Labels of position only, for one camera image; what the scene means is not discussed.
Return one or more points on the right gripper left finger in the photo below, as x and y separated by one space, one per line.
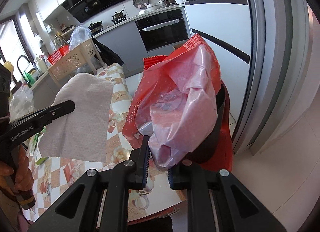
98 201

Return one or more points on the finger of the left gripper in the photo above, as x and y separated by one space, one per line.
50 114

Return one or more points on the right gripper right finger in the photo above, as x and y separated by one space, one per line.
218 201

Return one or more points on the white paper towel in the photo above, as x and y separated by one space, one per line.
81 134

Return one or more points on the red plastic bag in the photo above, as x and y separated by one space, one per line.
175 102

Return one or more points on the red trash bin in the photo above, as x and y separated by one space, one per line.
215 152

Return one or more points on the black kitchen faucet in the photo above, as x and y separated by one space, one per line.
28 79

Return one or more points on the person's left hand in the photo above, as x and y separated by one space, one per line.
23 175

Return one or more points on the crumpled clear plastic bag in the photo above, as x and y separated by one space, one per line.
21 103

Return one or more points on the checkered tablecloth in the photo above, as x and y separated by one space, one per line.
53 176

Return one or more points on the red plastic basket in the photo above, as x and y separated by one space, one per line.
57 55

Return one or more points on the beige perforated storage rack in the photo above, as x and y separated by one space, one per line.
74 59

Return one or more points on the clear plastic bag on rack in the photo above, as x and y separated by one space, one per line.
78 36

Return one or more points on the black plastic bag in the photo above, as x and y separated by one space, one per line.
108 56

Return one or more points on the black wok on stove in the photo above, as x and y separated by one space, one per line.
96 27

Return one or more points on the small pot on stove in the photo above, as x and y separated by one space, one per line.
118 17

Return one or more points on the built-in black oven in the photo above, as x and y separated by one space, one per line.
162 29

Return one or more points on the round decorative plate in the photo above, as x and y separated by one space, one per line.
140 4

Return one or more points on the white refrigerator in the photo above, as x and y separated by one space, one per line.
267 51

